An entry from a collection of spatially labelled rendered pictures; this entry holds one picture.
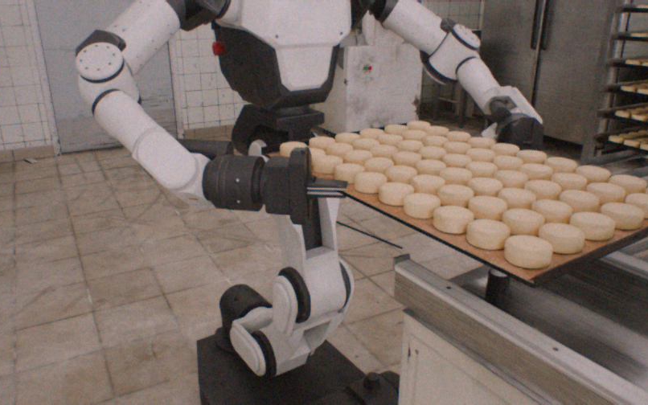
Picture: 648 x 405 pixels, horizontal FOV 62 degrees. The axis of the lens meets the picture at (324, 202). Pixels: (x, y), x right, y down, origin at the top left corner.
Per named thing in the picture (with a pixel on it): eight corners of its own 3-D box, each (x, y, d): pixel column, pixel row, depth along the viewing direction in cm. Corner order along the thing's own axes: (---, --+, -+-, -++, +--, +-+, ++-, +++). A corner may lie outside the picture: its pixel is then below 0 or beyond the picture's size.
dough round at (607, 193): (613, 194, 80) (617, 182, 79) (629, 207, 75) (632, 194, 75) (579, 194, 80) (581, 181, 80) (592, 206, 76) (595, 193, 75)
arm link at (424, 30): (447, 72, 144) (379, 24, 140) (480, 32, 137) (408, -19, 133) (447, 89, 135) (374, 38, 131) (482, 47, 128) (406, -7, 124)
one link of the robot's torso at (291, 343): (236, 348, 166) (272, 263, 132) (292, 327, 176) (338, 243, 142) (257, 394, 159) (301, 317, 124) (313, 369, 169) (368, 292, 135)
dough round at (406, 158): (416, 161, 96) (417, 150, 96) (424, 169, 92) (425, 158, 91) (389, 162, 96) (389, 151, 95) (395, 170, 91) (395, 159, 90)
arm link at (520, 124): (494, 180, 106) (490, 162, 117) (547, 182, 104) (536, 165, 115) (502, 116, 102) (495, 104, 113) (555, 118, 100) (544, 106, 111)
